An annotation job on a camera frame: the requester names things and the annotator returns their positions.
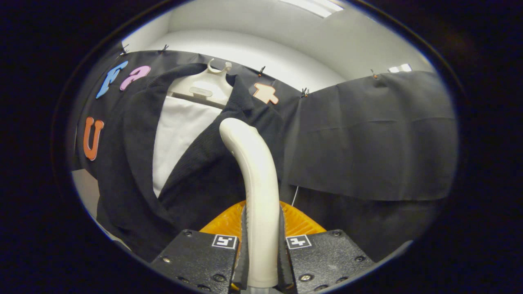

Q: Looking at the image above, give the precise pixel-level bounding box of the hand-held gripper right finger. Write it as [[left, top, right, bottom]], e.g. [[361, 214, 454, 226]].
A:
[[279, 200, 375, 294]]

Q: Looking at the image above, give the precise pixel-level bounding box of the white garment form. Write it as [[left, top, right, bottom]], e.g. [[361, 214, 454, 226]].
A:
[[152, 96, 223, 198]]

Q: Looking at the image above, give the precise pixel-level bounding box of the black blazer jacket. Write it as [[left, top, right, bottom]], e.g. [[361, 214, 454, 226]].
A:
[[96, 62, 286, 262]]

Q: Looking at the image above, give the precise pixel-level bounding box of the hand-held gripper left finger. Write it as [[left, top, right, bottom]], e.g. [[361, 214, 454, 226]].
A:
[[149, 200, 249, 294]]

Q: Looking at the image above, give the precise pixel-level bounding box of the ceiling light panel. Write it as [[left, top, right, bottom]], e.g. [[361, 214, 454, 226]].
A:
[[280, 0, 344, 18]]

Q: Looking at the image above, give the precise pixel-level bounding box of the black backdrop cloth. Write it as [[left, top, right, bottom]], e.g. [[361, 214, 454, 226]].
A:
[[72, 43, 458, 262]]

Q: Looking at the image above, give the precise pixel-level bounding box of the white plastic hanger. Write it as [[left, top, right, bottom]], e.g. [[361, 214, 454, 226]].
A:
[[167, 58, 233, 109]]

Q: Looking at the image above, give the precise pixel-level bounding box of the grey cabinet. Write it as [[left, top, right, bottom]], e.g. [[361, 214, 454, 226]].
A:
[[72, 169, 101, 221]]

